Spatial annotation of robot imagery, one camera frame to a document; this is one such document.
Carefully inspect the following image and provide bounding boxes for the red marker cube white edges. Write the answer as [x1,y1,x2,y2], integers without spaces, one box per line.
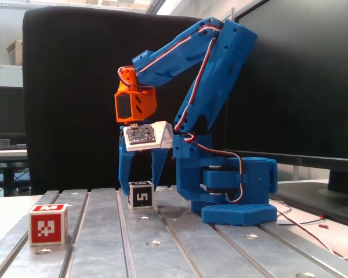
[27,203,70,247]

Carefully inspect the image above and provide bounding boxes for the small dark background monitor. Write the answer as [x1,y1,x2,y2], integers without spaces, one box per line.
[0,86,27,137]

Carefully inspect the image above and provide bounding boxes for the thin wire across table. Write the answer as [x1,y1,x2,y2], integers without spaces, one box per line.
[274,201,348,261]

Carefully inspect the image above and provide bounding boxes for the black Dell monitor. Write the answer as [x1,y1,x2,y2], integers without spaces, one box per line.
[222,0,348,228]

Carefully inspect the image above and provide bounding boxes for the black marker cube white edges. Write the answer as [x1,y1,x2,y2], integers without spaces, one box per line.
[127,181,155,210]

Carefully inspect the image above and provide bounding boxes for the brown cardboard box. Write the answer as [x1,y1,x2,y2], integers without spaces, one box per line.
[5,39,24,66]

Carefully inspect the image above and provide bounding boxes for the red white black servo cable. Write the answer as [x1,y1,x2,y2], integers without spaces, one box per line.
[117,24,224,91]
[183,133,249,203]
[173,37,218,133]

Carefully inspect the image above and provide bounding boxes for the blue gripper black motor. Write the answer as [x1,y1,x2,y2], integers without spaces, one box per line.
[118,125,169,196]

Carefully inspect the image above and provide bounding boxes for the black fabric partition panel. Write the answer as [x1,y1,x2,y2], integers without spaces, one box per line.
[22,6,227,195]

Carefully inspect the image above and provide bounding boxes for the slotted aluminium base plate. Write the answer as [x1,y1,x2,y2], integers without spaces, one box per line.
[0,185,348,278]

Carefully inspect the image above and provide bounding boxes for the white background desk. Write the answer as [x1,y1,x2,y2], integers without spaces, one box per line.
[0,148,30,197]

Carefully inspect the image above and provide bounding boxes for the white camera on arm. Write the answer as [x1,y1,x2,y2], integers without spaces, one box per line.
[122,120,174,152]

